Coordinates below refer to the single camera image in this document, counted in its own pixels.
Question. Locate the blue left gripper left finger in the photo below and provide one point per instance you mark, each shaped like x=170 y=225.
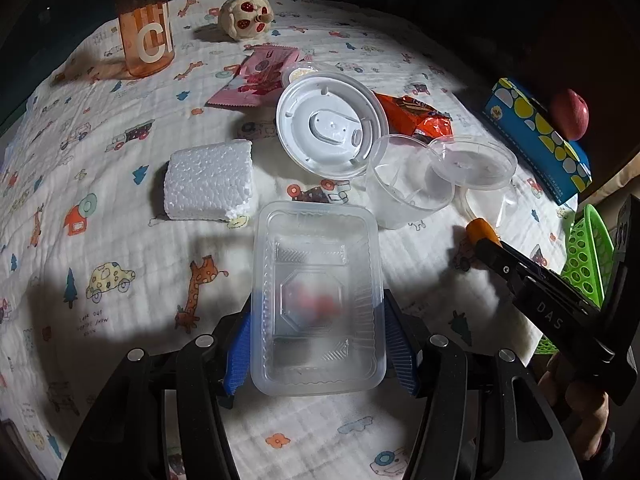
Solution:
x=238 y=351

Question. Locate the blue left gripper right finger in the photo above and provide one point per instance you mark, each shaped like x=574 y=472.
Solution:
x=399 y=347

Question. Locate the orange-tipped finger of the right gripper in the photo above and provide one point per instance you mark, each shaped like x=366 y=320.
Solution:
x=518 y=271

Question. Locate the clear rectangular plastic tray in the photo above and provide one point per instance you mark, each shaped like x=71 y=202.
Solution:
x=316 y=308

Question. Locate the pink snack wrapper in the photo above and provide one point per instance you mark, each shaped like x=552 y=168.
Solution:
x=258 y=81

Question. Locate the small clear pudding cup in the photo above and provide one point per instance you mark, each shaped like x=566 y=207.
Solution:
x=295 y=71

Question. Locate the right hand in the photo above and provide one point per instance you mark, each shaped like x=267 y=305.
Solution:
x=580 y=405

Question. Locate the green plastic basket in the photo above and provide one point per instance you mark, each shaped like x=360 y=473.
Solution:
x=588 y=250

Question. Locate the clear round plastic lid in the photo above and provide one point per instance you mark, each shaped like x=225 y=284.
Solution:
x=471 y=162

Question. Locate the clear round plastic cup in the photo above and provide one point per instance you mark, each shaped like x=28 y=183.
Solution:
x=401 y=182

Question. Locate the blue patterned tissue box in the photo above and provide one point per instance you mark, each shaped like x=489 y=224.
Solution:
x=561 y=166

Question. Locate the red apple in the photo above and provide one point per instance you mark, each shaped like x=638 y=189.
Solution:
x=570 y=114

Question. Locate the white styrofoam block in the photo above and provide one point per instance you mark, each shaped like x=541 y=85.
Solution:
x=210 y=182

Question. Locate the orange snack wrapper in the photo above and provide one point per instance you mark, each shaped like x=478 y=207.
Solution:
x=409 y=116

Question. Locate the printed white blanket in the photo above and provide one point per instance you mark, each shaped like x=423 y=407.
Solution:
x=82 y=188

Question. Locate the white round plastic lid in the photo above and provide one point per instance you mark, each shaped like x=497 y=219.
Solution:
x=328 y=124

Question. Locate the cream plush toy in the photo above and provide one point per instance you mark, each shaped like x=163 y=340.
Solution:
x=245 y=19

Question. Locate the orange water bottle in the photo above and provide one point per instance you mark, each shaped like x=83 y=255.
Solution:
x=146 y=35

